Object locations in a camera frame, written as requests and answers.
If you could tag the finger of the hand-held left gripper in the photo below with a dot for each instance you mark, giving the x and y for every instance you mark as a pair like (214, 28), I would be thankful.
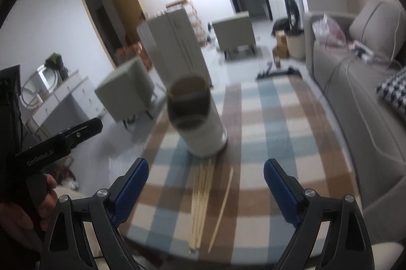
(82, 132)

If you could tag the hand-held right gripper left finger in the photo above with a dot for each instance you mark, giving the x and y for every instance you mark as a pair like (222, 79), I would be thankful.
(131, 190)

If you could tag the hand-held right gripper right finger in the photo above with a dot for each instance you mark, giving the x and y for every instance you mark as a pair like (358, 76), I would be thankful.
(282, 190)

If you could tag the bunch of wooden chopsticks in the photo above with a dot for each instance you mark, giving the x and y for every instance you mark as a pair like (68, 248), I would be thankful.
(199, 209)

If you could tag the white cylindrical utensil holder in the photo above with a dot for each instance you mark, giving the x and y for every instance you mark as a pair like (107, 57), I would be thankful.
(203, 136)

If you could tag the person's left forearm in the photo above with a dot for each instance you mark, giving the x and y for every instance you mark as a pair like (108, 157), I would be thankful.
(16, 232)

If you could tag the person's left hand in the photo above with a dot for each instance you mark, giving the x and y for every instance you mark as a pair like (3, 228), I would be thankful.
(49, 200)

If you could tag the white dresser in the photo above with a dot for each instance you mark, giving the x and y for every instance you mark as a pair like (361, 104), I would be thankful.
(69, 95)

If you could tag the beige armchair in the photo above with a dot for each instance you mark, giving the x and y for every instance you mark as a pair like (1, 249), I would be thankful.
(234, 32)
(127, 92)

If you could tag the round mirror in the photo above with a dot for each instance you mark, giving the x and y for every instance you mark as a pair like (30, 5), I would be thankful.
(47, 76)

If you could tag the dark wrapped bouquet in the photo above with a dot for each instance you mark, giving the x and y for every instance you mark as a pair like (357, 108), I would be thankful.
(58, 63)

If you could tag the checked tablecloth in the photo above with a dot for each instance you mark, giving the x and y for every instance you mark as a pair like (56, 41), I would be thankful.
(269, 117)

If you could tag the brown paper bag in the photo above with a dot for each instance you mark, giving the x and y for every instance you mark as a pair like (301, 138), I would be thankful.
(130, 54)

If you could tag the grey sofa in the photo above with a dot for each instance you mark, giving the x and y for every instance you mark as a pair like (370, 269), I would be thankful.
(349, 92)

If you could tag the small round jar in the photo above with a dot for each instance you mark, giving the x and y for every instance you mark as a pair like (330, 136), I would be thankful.
(278, 62)

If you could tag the white suitcase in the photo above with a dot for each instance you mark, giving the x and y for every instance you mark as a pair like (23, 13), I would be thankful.
(177, 44)

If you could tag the white trash bin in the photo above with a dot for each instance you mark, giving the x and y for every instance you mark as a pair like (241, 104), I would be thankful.
(295, 44)

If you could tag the houndstooth pillow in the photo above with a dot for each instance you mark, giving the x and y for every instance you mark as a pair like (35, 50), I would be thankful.
(395, 95)

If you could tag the cardboard boxes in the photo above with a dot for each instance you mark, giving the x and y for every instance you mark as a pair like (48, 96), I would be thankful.
(280, 41)

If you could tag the wooden rack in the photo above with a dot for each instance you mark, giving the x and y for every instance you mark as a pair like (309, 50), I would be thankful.
(195, 19)

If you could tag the white power strip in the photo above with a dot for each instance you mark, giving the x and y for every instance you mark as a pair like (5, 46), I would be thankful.
(361, 49)

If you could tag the black garbage bag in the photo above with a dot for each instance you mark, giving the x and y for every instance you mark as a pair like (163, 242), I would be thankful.
(280, 25)

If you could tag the white and pink plastic bag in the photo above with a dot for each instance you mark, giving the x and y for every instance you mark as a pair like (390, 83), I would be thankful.
(330, 30)

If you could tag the white washing machine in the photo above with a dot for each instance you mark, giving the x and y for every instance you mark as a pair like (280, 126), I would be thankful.
(293, 3)

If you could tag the grey sofa back cushion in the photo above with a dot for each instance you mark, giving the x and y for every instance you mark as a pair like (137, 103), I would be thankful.
(377, 25)

